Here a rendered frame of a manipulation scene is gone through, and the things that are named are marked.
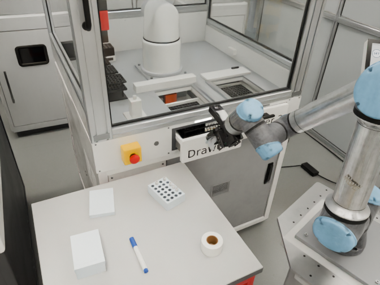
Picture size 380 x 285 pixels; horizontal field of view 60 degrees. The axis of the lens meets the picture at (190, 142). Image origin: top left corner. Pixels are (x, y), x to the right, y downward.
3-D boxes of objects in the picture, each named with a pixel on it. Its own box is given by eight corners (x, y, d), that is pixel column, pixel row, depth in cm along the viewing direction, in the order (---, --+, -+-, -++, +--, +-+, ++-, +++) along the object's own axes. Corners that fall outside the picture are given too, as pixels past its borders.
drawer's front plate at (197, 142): (240, 147, 145) (244, 125, 138) (181, 163, 133) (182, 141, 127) (238, 145, 146) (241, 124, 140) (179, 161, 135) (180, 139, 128)
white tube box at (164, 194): (185, 201, 124) (185, 193, 122) (167, 211, 120) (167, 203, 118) (165, 183, 132) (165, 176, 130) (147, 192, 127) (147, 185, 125)
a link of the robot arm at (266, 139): (294, 142, 104) (275, 113, 105) (276, 155, 97) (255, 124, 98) (277, 152, 110) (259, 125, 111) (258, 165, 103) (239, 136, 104)
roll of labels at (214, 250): (212, 236, 111) (212, 228, 109) (226, 249, 107) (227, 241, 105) (196, 246, 108) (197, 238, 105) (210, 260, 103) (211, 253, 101)
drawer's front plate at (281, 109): (284, 123, 163) (289, 103, 156) (235, 136, 151) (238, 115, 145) (282, 121, 164) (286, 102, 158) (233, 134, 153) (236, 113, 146)
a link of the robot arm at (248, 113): (253, 125, 97) (237, 102, 98) (238, 137, 107) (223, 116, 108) (271, 114, 100) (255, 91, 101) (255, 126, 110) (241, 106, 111)
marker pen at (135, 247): (149, 272, 99) (149, 269, 98) (143, 274, 99) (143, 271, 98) (133, 238, 109) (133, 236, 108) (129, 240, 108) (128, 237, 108)
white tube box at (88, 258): (107, 271, 99) (104, 260, 96) (77, 280, 96) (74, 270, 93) (100, 238, 109) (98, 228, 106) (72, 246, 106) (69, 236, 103)
